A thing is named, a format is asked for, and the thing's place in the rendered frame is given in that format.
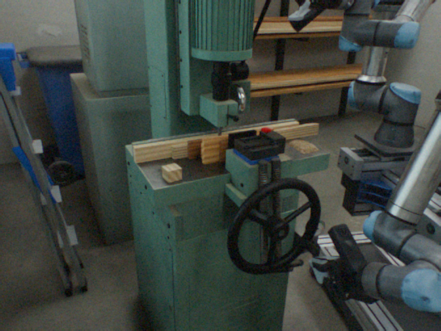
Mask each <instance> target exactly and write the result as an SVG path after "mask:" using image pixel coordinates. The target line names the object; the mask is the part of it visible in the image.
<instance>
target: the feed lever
mask: <svg viewBox="0 0 441 331"><path fill-rule="evenodd" d="M270 2H271V0H266V2H265V4H264V8H262V11H261V13H260V16H259V19H258V21H257V25H256V26H255V28H254V30H253V42H254V40H255V38H256V36H257V34H258V31H259V28H260V26H261V24H262V21H263V20H264V17H265V15H266V12H267V10H268V6H269V4H270ZM230 73H231V74H232V75H231V80H233V81H237V80H245V79H247V78H248V77H249V66H248V64H247V63H245V60H242V61H241V62H233V63H231V65H230Z"/></svg>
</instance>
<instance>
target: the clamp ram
mask: <svg viewBox="0 0 441 331"><path fill-rule="evenodd" d="M256 132H257V131H256V130H254V129H252V130H247V131H238V132H233V133H229V135H228V149H233V148H234V139H238V138H245V137H254V136H256Z"/></svg>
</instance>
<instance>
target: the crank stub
mask: <svg viewBox="0 0 441 331"><path fill-rule="evenodd" d="M302 244H303V246H304V247H305V248H306V249H307V250H308V251H309V252H310V253H311V254H312V255H314V256H319V253H320V250H319V249H318V248H317V247H316V245H315V244H313V243H311V242H309V241H308V240H306V239H304V240H303V241H302Z"/></svg>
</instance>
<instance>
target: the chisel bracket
mask: <svg viewBox="0 0 441 331"><path fill-rule="evenodd" d="M199 114H200V116H202V117H203V118H205V119H206V120H208V121H210V122H211V123H212V124H213V125H214V126H216V127H224V126H230V125H236V124H238V122H237V121H233V119H232V118H229V117H227V114H230V115H232V116H237V115H238V102H235V101H233V100H232V99H228V100H215V99H213V93H202V94H201V95H199Z"/></svg>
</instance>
